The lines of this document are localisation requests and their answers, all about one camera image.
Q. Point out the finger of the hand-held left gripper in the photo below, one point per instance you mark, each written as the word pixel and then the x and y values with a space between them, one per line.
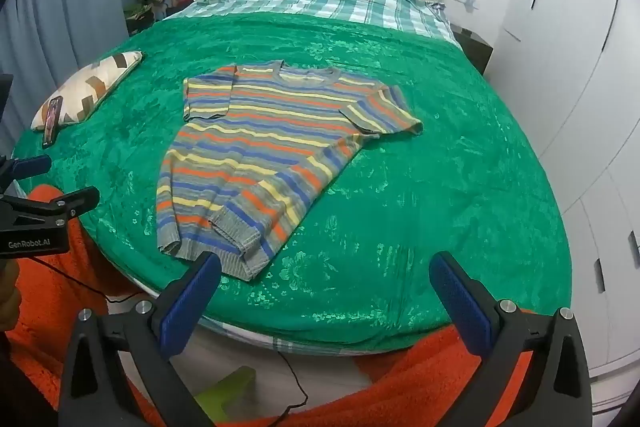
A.
pixel 75 203
pixel 30 164

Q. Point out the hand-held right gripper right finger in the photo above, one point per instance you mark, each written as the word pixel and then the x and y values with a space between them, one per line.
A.
pixel 462 302

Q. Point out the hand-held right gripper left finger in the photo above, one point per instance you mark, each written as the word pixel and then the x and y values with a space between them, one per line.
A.
pixel 192 302

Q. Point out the striped knitted sweater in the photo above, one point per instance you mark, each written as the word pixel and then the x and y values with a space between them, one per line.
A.
pixel 260 142

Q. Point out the pile of mixed clothes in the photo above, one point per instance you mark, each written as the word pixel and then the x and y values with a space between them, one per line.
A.
pixel 150 9

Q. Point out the orange fleece cloth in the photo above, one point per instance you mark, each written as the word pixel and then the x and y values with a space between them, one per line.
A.
pixel 55 277

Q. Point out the smartphone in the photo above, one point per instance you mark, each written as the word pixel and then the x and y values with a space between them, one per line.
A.
pixel 52 122

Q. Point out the green plastic stool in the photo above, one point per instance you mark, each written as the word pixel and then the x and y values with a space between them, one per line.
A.
pixel 225 392

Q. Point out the brown zigzag patterned pillow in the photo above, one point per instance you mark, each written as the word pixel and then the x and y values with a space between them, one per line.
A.
pixel 90 82

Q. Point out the green plush blanket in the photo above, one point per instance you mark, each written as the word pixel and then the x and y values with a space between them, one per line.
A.
pixel 425 207

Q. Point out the dark nightstand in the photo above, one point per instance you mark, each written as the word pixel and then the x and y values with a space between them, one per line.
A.
pixel 475 47

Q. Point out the white wardrobe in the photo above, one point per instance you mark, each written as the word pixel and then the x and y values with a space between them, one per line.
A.
pixel 575 57

